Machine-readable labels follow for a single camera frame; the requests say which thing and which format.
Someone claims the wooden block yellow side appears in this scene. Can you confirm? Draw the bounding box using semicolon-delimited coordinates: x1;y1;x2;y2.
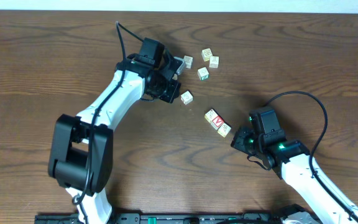
218;123;231;138

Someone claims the wooden block red side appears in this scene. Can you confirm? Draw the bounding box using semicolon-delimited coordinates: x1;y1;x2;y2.
180;91;193;105

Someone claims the red letter block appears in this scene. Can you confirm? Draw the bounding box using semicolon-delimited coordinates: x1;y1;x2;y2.
210;116;224;130

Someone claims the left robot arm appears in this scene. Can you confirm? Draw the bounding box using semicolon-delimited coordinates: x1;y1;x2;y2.
48;38;186;223

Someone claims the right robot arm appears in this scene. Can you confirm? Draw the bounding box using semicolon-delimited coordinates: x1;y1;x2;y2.
231;106;358;223

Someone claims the wooden block green side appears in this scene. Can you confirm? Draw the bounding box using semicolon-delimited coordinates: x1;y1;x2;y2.
198;67;209;80

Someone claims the wooden block beside top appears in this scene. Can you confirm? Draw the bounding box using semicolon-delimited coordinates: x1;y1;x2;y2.
209;56;219;68

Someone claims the left black cable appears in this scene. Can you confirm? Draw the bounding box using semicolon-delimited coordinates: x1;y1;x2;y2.
71;21;145;224

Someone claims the black cable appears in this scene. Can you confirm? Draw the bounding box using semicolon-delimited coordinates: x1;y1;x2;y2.
264;90;358;224
71;21;145;224

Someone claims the right black cable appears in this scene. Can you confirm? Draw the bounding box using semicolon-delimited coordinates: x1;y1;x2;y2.
264;90;358;224

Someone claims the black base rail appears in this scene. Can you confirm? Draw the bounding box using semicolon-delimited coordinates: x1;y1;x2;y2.
34;212;323;224

